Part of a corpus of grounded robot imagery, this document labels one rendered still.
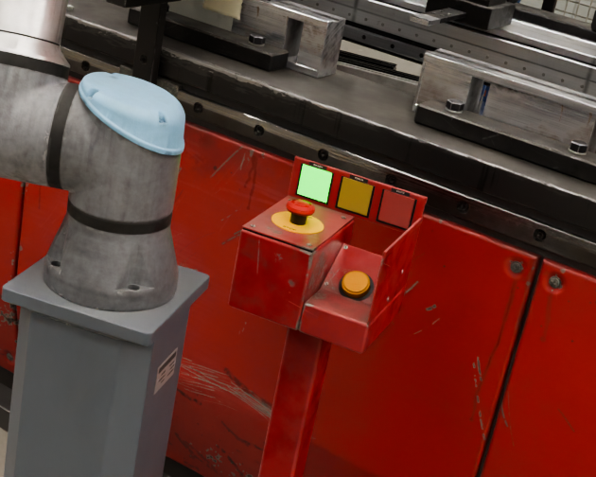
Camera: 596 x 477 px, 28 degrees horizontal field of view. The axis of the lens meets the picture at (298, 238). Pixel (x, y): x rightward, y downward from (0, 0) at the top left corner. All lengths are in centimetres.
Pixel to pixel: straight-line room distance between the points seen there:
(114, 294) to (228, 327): 75
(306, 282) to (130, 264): 33
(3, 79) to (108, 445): 42
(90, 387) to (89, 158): 26
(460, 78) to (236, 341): 58
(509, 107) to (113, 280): 76
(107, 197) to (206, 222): 73
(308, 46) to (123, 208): 76
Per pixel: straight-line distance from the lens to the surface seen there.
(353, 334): 155
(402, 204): 164
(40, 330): 134
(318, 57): 196
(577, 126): 179
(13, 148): 128
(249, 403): 206
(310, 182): 168
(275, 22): 199
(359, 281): 160
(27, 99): 128
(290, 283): 156
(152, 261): 131
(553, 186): 169
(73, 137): 126
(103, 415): 135
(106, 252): 129
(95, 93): 127
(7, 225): 231
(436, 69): 186
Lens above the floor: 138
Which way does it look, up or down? 23 degrees down
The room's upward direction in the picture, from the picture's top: 11 degrees clockwise
